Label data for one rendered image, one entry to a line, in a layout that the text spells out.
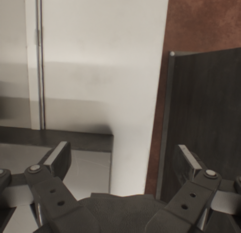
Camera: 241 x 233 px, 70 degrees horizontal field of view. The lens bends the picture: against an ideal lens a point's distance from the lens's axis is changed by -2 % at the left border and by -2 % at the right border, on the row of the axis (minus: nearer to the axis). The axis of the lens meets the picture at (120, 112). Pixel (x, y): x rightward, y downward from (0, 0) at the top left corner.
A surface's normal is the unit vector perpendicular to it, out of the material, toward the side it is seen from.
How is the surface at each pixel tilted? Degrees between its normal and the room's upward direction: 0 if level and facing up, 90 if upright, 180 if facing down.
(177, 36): 0
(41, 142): 90
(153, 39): 0
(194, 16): 0
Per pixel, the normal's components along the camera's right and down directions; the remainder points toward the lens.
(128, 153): -0.01, 0.26
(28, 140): 0.07, -0.96
